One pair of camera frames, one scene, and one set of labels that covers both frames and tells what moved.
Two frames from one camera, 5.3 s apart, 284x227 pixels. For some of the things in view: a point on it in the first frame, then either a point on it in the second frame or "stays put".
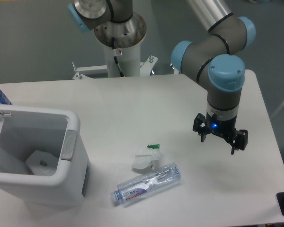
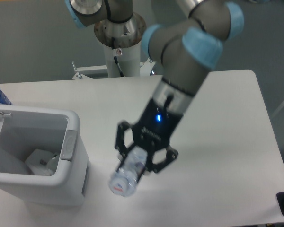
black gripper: x=226 y=128 to x=155 y=127
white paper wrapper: x=144 y=157 to x=52 y=164
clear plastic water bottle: x=132 y=189 to x=123 y=182
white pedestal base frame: x=146 y=68 stays put
